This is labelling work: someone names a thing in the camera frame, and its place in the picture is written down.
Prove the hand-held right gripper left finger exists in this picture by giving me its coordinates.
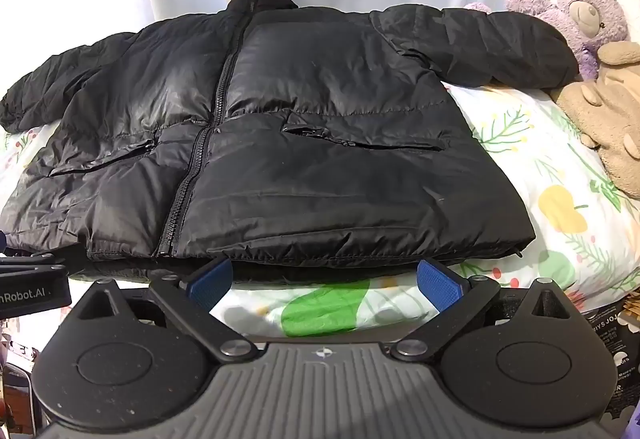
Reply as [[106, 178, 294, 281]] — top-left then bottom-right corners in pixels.
[[75, 257, 256, 363]]

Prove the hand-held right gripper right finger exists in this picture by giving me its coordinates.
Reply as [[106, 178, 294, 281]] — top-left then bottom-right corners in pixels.
[[391, 258, 581, 363]]

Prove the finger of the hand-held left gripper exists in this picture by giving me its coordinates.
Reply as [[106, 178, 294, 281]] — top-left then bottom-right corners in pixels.
[[0, 253, 67, 273]]

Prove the black puffer jacket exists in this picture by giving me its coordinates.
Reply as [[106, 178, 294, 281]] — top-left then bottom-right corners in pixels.
[[0, 0, 581, 285]]

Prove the dark shiny device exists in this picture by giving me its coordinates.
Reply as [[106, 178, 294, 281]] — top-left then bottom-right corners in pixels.
[[0, 360, 37, 439]]

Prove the floral bedsheet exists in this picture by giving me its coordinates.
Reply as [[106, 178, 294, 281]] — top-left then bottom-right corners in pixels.
[[0, 81, 640, 341]]

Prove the dark printed box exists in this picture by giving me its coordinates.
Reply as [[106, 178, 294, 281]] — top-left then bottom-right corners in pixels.
[[584, 290, 640, 426]]

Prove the beige plush toy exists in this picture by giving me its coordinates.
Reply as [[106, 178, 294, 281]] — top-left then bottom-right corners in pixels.
[[554, 40, 640, 200]]

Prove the purple teddy bear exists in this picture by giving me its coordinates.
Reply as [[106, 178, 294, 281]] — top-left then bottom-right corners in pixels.
[[462, 0, 632, 82]]

